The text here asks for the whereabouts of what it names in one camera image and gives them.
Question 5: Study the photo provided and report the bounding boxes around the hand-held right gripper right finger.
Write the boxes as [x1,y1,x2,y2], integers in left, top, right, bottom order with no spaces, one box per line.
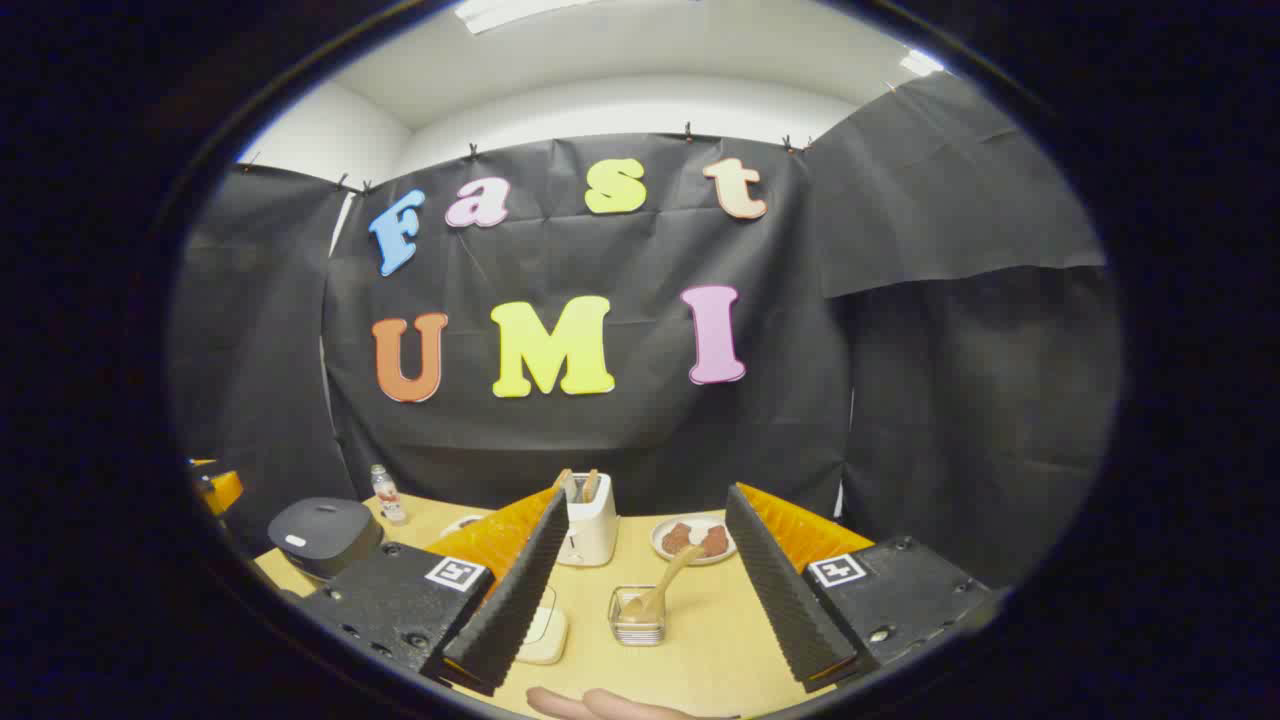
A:
[725,483,1001,693]

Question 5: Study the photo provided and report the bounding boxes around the small clear bottle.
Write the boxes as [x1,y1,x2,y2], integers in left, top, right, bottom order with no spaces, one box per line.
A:
[370,464,408,526]

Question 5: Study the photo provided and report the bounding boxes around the clear box of rice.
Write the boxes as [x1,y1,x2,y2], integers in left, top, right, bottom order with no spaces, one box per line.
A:
[515,585,570,666]

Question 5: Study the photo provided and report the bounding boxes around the white toaster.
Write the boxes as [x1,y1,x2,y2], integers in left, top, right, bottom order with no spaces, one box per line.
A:
[556,472,620,568]

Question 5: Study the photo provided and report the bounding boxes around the wooden spoon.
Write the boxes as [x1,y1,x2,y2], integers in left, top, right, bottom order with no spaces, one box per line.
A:
[622,545,706,621]

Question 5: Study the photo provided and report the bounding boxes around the black rice cooker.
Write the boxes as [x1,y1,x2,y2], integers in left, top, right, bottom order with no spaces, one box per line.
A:
[268,497,384,583]

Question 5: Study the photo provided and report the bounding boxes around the large ceiling light panel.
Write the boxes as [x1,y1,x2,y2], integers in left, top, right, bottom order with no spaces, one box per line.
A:
[453,0,601,35]

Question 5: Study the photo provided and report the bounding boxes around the white round plate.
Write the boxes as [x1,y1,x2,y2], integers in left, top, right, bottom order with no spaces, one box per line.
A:
[650,514,739,567]

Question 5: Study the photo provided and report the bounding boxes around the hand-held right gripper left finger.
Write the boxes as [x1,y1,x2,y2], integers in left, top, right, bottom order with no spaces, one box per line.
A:
[298,487,571,698]

